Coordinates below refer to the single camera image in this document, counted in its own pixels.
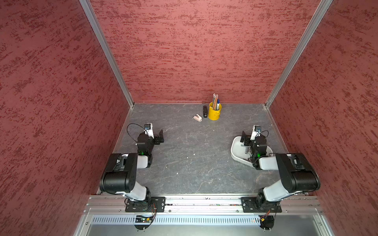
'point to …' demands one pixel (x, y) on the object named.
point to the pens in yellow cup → (216, 102)
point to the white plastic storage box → (237, 152)
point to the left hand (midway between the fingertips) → (155, 132)
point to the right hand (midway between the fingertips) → (249, 133)
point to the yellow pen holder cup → (213, 115)
